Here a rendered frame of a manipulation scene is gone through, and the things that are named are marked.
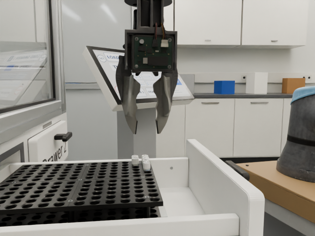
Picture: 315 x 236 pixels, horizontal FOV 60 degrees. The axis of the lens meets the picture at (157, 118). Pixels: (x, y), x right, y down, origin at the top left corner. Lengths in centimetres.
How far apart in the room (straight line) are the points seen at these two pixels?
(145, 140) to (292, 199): 82
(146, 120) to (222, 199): 98
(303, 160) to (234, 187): 45
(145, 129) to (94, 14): 109
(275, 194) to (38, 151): 54
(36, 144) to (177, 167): 29
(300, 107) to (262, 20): 336
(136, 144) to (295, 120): 75
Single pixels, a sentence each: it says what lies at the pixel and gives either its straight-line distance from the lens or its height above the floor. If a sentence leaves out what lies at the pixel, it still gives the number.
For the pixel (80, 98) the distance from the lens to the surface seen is 211.
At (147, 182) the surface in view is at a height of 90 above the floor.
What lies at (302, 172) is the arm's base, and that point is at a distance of 77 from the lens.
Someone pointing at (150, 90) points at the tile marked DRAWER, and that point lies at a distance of 123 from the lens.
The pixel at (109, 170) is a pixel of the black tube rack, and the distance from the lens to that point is 46.
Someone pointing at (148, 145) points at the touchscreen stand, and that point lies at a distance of 136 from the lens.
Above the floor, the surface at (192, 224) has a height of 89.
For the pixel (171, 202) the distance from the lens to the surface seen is 49.
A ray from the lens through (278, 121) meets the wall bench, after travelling 375.
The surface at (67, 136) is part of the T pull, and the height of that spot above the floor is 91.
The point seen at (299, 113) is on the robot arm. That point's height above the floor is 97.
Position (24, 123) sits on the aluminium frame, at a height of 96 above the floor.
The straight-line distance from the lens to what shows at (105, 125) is 210.
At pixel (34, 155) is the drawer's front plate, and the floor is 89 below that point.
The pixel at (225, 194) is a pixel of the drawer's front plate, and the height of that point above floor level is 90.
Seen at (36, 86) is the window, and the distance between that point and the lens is 73.
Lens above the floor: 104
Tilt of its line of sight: 7 degrees down
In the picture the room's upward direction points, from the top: straight up
